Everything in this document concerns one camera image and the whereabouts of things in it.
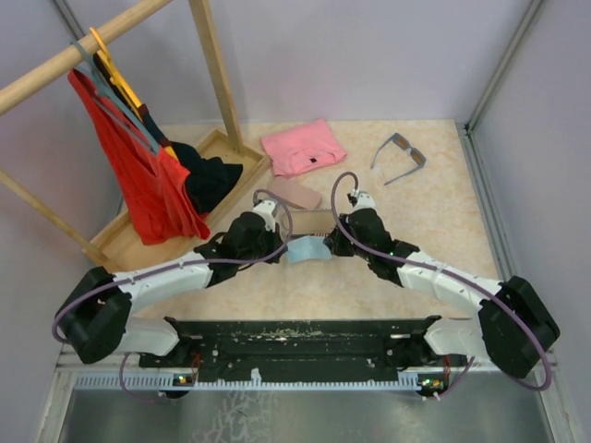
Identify flag newspaper print glasses case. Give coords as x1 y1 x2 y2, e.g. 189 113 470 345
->
291 210 335 236

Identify pink glasses case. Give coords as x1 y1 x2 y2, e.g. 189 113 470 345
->
267 177 322 210

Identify grey blue frame sunglasses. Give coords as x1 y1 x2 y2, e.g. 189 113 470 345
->
370 132 428 186

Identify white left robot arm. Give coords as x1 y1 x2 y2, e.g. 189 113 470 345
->
52 210 285 366

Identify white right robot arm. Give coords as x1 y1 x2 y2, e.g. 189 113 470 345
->
326 208 561 379

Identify dark navy garment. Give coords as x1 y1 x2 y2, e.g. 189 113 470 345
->
92 54 244 215

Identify folded pink shirt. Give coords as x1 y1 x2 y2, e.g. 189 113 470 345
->
260 119 347 178

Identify red hanging shirt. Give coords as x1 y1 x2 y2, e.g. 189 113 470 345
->
67 69 211 245

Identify wooden clothes rack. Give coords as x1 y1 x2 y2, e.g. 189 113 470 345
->
0 0 272 273

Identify grey blue hanger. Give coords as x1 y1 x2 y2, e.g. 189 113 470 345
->
70 40 161 156

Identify yellow hanger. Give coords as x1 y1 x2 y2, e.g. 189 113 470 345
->
90 27 178 161

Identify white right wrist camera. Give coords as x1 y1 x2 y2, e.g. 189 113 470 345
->
347 190 376 212

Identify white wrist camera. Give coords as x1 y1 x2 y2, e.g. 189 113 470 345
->
347 190 376 212
252 199 278 232

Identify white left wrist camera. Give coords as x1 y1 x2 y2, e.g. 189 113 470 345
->
252 199 278 232

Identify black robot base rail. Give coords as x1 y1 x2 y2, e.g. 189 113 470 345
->
139 317 467 392

